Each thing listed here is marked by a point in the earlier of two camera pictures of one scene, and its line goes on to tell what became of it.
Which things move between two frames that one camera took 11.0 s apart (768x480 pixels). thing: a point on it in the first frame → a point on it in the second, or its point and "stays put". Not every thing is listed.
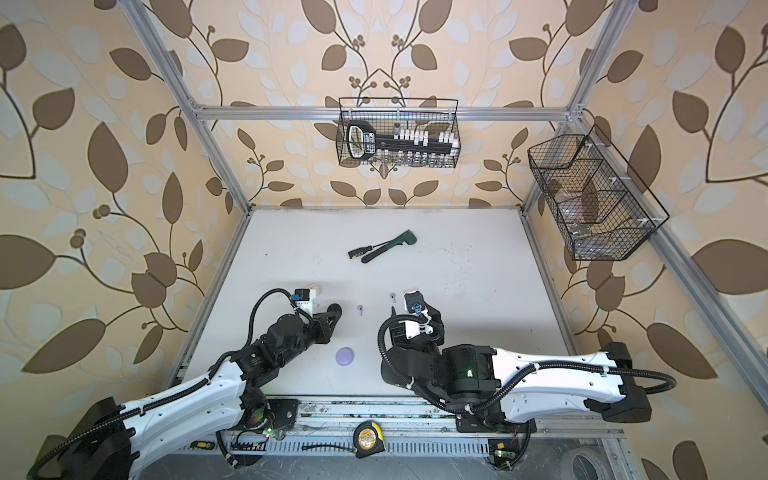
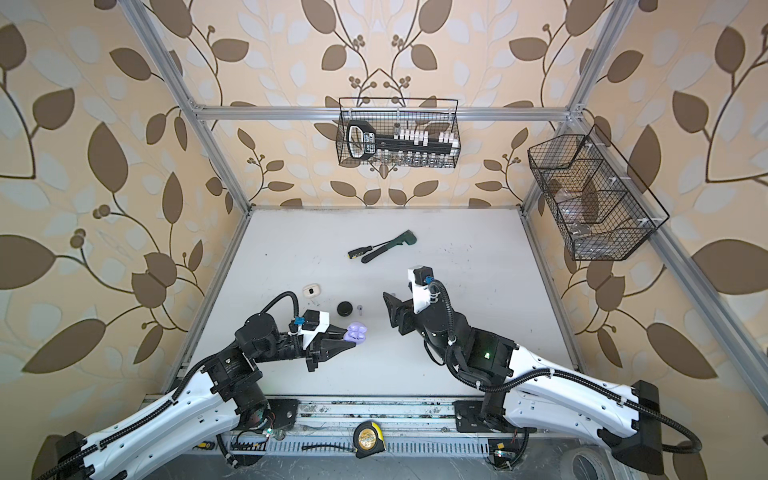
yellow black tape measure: [368, 439] stays put
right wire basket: [603, 207] stays put
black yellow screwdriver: [360, 251] stays put
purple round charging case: [344, 356] → [356, 332]
